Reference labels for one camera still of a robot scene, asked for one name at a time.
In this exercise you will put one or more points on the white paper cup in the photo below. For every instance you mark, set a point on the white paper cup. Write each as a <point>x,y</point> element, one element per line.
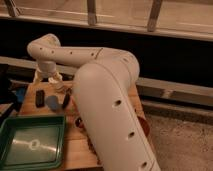
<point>58,86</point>

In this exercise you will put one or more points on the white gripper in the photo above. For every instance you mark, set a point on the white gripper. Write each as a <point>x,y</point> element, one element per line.
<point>47,69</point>

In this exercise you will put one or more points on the blue round sponge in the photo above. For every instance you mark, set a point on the blue round sponge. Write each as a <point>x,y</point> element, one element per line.
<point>52,102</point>

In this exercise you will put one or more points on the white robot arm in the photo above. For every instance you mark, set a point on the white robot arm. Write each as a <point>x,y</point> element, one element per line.
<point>100,89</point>

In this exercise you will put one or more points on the black handled tool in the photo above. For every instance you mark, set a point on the black handled tool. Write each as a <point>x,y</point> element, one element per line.
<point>66,100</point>

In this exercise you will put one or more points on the dark grape bunch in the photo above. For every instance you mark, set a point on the dark grape bunch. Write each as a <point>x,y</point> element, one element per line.
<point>91,147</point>

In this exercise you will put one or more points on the red bowl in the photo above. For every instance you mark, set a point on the red bowl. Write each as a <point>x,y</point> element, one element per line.
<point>144,126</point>

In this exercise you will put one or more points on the green plastic tray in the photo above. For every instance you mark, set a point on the green plastic tray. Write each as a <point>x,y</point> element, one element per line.
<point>32,143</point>

